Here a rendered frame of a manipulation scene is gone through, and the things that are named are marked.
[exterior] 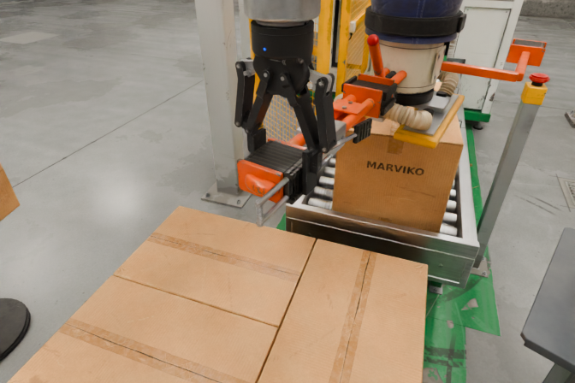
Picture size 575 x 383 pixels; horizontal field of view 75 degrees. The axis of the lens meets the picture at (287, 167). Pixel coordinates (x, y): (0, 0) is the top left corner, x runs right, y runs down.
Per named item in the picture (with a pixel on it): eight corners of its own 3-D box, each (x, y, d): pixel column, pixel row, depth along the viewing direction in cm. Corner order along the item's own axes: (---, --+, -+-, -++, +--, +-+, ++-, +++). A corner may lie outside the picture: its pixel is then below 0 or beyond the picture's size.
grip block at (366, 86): (353, 97, 87) (356, 72, 84) (394, 106, 83) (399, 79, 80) (337, 109, 81) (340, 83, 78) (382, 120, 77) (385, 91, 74)
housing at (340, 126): (313, 136, 71) (314, 114, 68) (346, 145, 68) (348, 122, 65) (293, 151, 66) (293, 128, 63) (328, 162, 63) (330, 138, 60)
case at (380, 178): (352, 149, 198) (359, 74, 177) (432, 160, 189) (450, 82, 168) (330, 220, 149) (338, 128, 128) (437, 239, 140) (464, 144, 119)
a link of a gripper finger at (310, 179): (313, 142, 52) (317, 144, 52) (311, 184, 56) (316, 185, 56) (302, 151, 50) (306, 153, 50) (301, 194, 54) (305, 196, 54)
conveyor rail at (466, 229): (447, 83, 327) (452, 61, 317) (453, 84, 326) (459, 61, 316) (450, 279, 142) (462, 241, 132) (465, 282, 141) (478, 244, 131)
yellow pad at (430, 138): (429, 95, 116) (432, 79, 113) (464, 101, 111) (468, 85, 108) (392, 138, 91) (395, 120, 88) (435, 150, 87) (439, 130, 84)
